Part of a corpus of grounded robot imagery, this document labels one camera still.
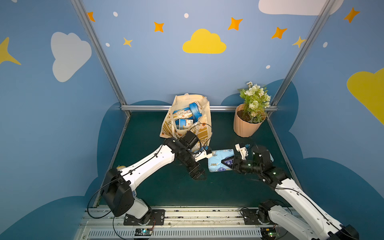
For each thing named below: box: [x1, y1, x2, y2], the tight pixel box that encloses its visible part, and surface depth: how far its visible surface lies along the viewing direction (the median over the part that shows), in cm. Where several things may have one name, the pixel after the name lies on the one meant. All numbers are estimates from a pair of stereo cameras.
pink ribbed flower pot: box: [233, 103, 267, 138], surface depth 102 cm
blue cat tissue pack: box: [207, 148, 235, 173], surface depth 75 cm
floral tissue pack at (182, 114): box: [172, 108, 193, 120], surface depth 101 cm
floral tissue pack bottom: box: [189, 101, 203, 123], surface depth 100 cm
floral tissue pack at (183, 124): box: [175, 119, 194, 130], surface depth 95 cm
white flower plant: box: [239, 81, 271, 124], surface depth 95 cm
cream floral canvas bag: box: [159, 93, 213, 151], surface depth 97 cm
